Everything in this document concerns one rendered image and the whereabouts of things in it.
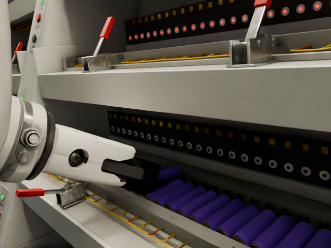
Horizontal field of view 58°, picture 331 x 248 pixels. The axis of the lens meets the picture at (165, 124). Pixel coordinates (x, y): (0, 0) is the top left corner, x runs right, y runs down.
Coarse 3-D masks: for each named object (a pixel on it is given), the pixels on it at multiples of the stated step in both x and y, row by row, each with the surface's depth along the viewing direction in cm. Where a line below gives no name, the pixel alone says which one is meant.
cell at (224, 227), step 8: (248, 208) 35; (256, 208) 35; (232, 216) 34; (240, 216) 33; (248, 216) 34; (224, 224) 32; (232, 224) 32; (240, 224) 32; (224, 232) 31; (232, 232) 31
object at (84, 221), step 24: (144, 144) 56; (216, 168) 44; (240, 168) 41; (312, 192) 34; (48, 216) 47; (72, 216) 41; (96, 216) 40; (72, 240) 41; (96, 240) 35; (120, 240) 34; (144, 240) 34
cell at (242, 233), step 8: (256, 216) 33; (264, 216) 33; (272, 216) 33; (248, 224) 32; (256, 224) 31; (264, 224) 32; (240, 232) 30; (248, 232) 30; (256, 232) 31; (240, 240) 30; (248, 240) 30
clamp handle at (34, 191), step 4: (64, 184) 44; (36, 188) 42; (40, 188) 42; (68, 188) 44; (16, 192) 40; (20, 192) 39; (24, 192) 40; (28, 192) 40; (32, 192) 40; (36, 192) 41; (40, 192) 41; (44, 192) 42; (48, 192) 42; (52, 192) 42; (56, 192) 43; (60, 192) 43; (20, 196) 39; (24, 196) 40; (28, 196) 40; (32, 196) 40
